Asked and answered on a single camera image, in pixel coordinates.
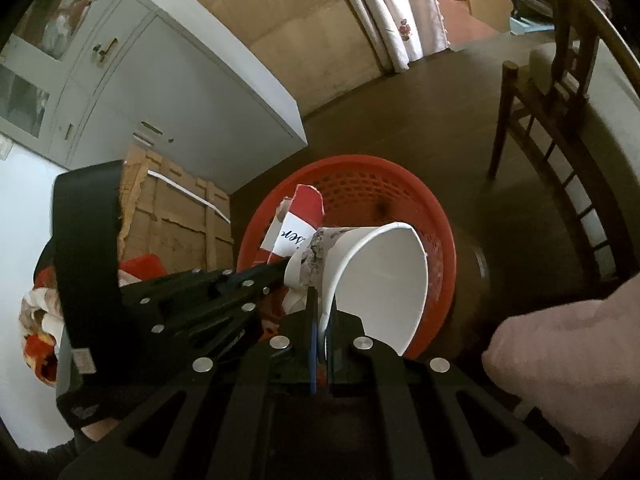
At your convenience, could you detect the person's left forearm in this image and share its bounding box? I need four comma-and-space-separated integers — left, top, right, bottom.
0, 417, 126, 480

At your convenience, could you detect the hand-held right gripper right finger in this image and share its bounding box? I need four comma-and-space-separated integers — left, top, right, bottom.
320, 311, 571, 480

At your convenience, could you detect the large brown cardboard sheet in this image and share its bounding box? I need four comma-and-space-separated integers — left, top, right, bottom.
150, 0, 396, 116

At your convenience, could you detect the wooden chair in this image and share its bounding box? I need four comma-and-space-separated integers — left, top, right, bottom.
487, 0, 640, 286

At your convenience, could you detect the white floral curtain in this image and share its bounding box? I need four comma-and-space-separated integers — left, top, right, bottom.
322, 0, 448, 73

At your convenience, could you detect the pink cloth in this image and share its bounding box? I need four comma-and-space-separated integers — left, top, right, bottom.
482, 280, 640, 480

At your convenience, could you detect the orange plastic basket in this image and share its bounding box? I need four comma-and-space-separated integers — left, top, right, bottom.
235, 155, 458, 361

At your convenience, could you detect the grey metal cabinet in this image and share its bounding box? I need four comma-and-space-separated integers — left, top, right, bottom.
0, 0, 308, 193

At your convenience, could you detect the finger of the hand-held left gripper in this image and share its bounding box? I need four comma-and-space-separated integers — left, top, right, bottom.
150, 287, 273, 361
145, 257, 292, 311

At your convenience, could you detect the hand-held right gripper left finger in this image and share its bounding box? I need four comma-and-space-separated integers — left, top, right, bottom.
57, 286, 321, 480

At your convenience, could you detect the red and white cloth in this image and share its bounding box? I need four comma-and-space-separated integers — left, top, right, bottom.
20, 255, 166, 386

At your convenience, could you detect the white paper cup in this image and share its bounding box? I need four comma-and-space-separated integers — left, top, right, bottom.
284, 221, 430, 359

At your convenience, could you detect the large strapped cardboard box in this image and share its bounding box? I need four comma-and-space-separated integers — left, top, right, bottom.
117, 145, 235, 273

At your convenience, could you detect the red and white torn carton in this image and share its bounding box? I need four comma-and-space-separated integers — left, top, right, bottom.
260, 184, 326, 317

